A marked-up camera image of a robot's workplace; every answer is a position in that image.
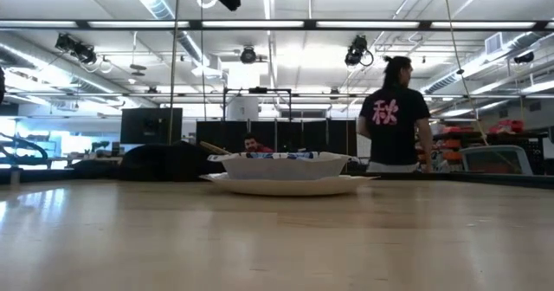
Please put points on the blue patterned white plate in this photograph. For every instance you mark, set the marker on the blue patterned white plate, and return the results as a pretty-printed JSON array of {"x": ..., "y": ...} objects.
[{"x": 285, "y": 187}]

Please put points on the black ceiling speaker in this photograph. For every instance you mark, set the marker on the black ceiling speaker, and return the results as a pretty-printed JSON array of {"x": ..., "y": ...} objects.
[{"x": 523, "y": 57}]

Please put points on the black aluminium frame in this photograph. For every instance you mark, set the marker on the black aluminium frame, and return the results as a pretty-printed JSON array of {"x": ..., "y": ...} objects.
[{"x": 309, "y": 24}]

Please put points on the black cloth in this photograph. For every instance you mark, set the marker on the black cloth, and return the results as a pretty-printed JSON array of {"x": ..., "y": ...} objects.
[{"x": 164, "y": 161}]

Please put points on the blue patterned white bowl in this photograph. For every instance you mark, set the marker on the blue patterned white bowl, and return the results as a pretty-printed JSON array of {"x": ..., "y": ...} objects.
[{"x": 281, "y": 167}]

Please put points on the wooden spoon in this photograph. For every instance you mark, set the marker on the wooden spoon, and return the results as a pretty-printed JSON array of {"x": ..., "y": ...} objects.
[{"x": 214, "y": 147}]

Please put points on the black partition panels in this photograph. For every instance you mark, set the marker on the black partition panels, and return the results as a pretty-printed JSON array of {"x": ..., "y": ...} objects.
[{"x": 303, "y": 135}]

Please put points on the shelf with orange bins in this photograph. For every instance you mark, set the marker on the shelf with orange bins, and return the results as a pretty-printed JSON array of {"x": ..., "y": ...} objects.
[{"x": 452, "y": 144}]

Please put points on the grey mesh office chair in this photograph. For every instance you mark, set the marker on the grey mesh office chair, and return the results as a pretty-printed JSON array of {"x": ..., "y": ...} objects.
[{"x": 493, "y": 161}]

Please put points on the white air vent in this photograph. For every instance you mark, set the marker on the white air vent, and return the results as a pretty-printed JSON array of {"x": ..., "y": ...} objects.
[{"x": 495, "y": 43}]

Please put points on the white cylinder tank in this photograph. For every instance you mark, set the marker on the white cylinder tank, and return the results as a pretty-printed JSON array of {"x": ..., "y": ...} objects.
[{"x": 242, "y": 109}]

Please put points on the black computer monitor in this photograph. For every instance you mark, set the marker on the black computer monitor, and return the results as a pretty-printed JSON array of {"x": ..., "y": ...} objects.
[{"x": 151, "y": 126}]

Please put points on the person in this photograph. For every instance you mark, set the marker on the person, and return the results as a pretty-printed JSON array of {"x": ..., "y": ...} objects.
[
  {"x": 394, "y": 131},
  {"x": 253, "y": 144}
]

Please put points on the round black ceiling fixture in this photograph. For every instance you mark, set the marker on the round black ceiling fixture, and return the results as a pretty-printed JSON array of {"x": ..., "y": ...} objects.
[{"x": 248, "y": 56}]

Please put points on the black stand frame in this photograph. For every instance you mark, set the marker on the black stand frame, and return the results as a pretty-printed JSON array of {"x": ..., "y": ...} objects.
[{"x": 257, "y": 90}]

